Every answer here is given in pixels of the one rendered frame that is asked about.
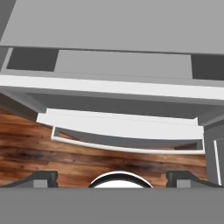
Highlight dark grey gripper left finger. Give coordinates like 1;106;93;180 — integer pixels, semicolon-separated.
0;171;60;189

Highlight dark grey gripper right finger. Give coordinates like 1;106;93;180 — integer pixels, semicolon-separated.
165;171;224;189

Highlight pale grey fridge drawer front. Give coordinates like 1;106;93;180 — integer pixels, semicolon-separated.
36;108;205;150

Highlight grey fridge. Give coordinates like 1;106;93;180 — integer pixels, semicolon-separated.
0;0;224;128

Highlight grey cupboard door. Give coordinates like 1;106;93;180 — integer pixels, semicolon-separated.
203;118;224;188

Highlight round white and black object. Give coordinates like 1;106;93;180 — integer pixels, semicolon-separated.
87;171;153;189

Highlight white cupboard door handle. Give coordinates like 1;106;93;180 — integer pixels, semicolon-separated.
213;139;223;186

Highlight white fridge drawer handle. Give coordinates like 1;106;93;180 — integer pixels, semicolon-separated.
51;126;206;156

